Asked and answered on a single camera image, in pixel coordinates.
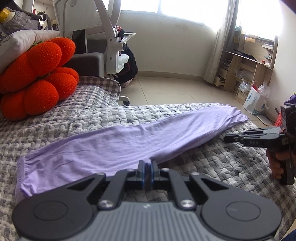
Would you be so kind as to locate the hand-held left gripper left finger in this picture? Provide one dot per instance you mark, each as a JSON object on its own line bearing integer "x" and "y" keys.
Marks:
{"x": 144, "y": 176}

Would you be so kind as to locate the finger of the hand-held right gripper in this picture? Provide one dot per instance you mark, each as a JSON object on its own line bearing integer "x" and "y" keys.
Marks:
{"x": 254, "y": 139}

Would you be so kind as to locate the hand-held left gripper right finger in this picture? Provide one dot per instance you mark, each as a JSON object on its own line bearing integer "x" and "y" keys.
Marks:
{"x": 153, "y": 173}

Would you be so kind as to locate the grey checkered quilted blanket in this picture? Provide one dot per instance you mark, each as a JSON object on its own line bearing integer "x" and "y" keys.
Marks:
{"x": 92, "y": 111}

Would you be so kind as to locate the grey quilted bag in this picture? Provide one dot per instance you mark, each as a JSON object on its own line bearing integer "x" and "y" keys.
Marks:
{"x": 23, "y": 20}

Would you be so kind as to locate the white paper bag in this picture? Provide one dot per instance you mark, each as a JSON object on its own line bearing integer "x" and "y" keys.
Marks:
{"x": 254, "y": 102}

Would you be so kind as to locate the lilac pants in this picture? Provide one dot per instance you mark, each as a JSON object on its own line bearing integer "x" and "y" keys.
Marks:
{"x": 115, "y": 143}

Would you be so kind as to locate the dark grey sofa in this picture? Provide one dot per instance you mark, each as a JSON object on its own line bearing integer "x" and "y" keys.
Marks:
{"x": 87, "y": 63}

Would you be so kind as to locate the white mesh office chair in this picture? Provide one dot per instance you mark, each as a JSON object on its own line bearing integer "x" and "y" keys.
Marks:
{"x": 69, "y": 14}

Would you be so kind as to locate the wooden shelf unit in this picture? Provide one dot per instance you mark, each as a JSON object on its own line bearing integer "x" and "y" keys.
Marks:
{"x": 249, "y": 69}

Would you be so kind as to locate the person's right hand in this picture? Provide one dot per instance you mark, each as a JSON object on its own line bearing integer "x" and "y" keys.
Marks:
{"x": 275, "y": 160}

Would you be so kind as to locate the yellow capped bottle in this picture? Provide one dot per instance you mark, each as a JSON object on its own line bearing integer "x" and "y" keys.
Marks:
{"x": 5, "y": 15}

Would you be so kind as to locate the light grey pillow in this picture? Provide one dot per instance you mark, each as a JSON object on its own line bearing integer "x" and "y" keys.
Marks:
{"x": 23, "y": 41}

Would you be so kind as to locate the red bag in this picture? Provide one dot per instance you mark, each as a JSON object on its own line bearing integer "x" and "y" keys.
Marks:
{"x": 279, "y": 120}

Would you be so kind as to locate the black flat board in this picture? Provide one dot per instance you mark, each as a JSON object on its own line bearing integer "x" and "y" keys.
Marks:
{"x": 78, "y": 41}

